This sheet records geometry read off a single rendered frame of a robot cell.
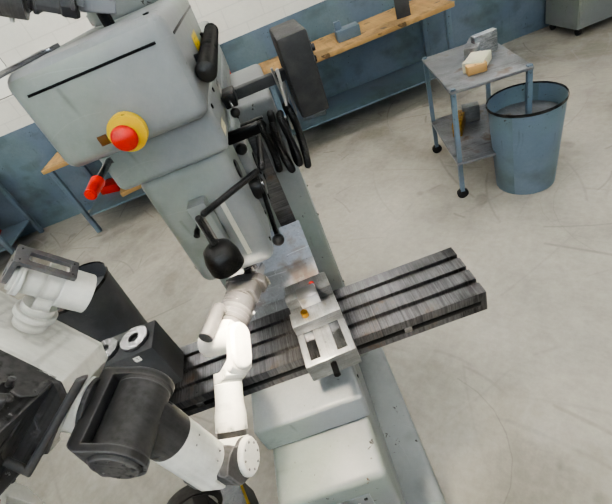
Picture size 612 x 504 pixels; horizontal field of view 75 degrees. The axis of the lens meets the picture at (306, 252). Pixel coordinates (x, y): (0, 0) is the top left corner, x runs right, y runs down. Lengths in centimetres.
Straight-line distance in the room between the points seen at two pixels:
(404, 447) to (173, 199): 139
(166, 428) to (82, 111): 53
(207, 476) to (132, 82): 70
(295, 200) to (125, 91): 87
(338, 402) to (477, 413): 103
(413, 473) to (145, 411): 131
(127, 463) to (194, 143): 55
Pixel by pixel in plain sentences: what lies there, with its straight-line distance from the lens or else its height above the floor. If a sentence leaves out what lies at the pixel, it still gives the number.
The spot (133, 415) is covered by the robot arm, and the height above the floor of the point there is 144.
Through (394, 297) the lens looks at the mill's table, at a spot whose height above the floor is 95.
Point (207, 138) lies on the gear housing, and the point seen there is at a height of 167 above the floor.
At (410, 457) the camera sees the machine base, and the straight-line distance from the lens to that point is 187.
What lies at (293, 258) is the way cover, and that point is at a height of 99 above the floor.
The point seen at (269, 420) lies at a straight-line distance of 130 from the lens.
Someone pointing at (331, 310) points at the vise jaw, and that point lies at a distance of 119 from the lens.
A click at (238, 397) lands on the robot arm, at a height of 118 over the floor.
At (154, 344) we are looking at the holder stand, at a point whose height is 112.
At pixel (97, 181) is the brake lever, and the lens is 77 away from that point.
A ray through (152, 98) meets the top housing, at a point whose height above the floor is 179.
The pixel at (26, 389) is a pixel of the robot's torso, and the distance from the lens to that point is 68.
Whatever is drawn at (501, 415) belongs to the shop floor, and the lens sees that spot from 215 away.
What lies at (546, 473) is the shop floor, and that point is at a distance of 206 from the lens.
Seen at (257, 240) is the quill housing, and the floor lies 139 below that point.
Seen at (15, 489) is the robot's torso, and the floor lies 125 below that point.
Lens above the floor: 192
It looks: 37 degrees down
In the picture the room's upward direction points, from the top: 23 degrees counter-clockwise
